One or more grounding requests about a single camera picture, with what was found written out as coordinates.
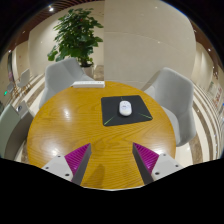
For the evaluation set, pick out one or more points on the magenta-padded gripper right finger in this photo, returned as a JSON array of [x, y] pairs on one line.
[[146, 159]]

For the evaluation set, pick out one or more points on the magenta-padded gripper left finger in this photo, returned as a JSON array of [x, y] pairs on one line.
[[77, 160]]

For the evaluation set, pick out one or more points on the white cartoon-print computer mouse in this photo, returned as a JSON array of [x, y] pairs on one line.
[[125, 108]]

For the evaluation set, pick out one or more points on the black mouse pad green lines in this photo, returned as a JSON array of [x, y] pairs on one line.
[[141, 106]]

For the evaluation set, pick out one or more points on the grey shell armchair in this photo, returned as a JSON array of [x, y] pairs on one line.
[[60, 75], [175, 100]]

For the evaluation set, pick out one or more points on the grey-green lounge chair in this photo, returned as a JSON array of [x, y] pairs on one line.
[[11, 130]]

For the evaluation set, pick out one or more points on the white power strip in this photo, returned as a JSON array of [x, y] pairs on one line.
[[88, 84]]

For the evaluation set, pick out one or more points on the white chair wooden legs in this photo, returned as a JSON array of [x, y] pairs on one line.
[[24, 78]]

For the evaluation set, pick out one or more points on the red and white standing sign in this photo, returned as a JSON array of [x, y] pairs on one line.
[[215, 89]]

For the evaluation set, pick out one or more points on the tall green potted plant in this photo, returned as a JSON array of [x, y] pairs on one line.
[[77, 35]]

